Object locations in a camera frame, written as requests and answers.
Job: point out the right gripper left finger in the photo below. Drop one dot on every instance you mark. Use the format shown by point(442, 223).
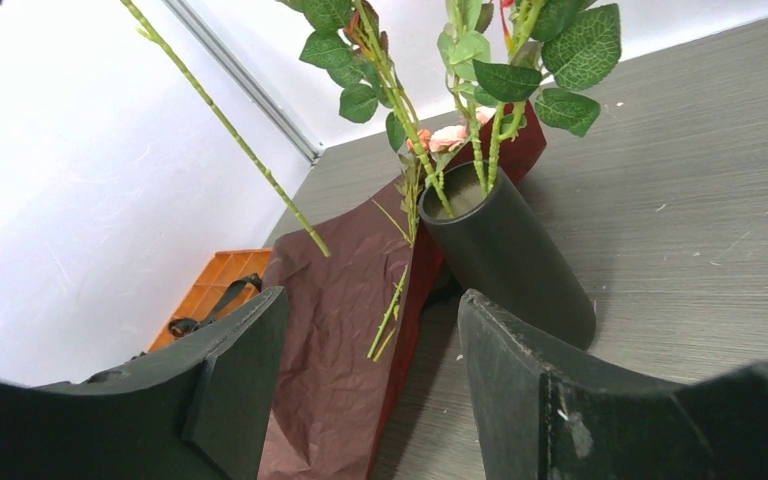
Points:
point(196, 409)

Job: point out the cream peach rose stem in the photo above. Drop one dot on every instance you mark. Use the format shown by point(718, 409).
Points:
point(505, 56)

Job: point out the orange wooden compartment tray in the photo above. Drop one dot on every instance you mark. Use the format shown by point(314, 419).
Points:
point(220, 271)

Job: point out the black cylindrical vase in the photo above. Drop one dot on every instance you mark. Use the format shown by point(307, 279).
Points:
point(494, 243)

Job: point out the small wilted rose stem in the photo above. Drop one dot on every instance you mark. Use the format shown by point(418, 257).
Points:
point(441, 146)

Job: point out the pink rose stem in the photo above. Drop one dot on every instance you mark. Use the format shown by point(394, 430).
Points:
point(148, 31)

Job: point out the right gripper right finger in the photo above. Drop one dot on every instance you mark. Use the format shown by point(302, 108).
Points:
point(546, 410)

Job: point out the peach orange rose stem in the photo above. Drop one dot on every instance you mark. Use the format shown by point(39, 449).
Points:
point(348, 43)

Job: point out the black gold-lettered ribbon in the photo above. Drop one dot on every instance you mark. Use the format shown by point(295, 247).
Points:
point(183, 326)

